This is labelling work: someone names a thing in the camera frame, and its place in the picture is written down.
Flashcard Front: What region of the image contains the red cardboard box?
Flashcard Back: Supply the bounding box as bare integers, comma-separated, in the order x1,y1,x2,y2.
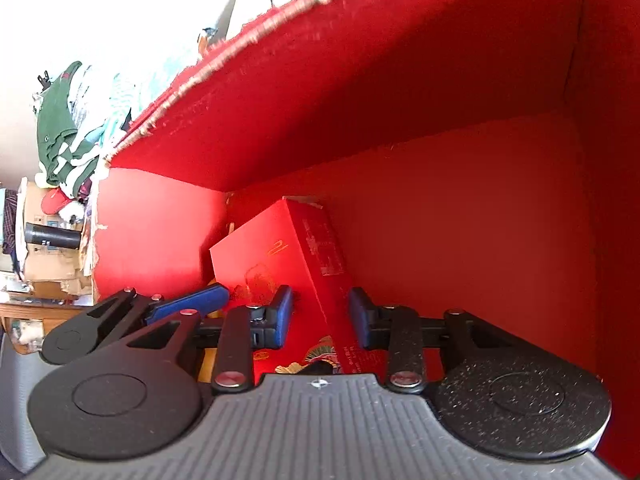
92,0,640,480

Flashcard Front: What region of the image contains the striped white clothes pile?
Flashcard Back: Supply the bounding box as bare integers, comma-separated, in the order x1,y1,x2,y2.
65,62,133,173

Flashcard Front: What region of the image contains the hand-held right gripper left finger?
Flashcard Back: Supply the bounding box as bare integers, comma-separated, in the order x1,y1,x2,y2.
127,285,295,395

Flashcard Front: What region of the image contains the brown cardboard box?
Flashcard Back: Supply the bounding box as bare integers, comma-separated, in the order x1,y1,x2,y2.
22,180,96,301

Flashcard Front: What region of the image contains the wooden table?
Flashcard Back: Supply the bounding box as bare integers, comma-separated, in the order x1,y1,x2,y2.
0,302,96,356

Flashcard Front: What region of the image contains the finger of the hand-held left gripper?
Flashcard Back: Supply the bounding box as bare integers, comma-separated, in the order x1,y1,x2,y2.
86,282,231,339

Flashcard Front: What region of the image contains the red envelope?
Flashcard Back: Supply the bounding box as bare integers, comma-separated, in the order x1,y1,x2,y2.
209,197,396,376

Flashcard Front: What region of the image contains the red cap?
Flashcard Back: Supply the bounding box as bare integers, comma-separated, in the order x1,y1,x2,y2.
41,191,76,215

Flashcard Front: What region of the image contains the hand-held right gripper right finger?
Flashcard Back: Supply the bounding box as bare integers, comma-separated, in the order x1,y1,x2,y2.
348,287,523,395

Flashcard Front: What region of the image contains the green garment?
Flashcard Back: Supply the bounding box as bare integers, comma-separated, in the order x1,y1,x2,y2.
36,60,103,200

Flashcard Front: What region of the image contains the black cylinder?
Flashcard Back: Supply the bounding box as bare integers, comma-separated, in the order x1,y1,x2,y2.
25,222,83,251

